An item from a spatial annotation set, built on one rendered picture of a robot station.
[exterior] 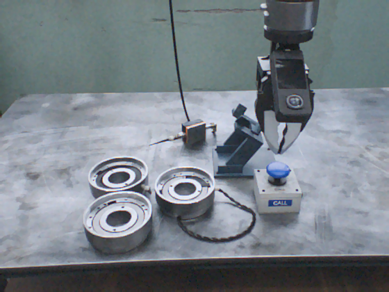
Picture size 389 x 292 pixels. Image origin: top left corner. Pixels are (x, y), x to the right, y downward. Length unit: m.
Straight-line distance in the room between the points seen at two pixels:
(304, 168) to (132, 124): 0.42
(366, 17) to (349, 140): 1.53
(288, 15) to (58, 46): 1.93
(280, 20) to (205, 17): 1.68
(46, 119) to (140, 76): 1.35
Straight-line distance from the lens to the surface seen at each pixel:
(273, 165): 0.72
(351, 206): 0.78
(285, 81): 0.59
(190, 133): 0.89
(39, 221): 0.77
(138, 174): 0.78
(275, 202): 0.72
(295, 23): 0.60
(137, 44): 2.32
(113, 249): 0.66
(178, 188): 0.75
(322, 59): 2.44
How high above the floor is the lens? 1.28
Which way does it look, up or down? 29 degrees down
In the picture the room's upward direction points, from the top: straight up
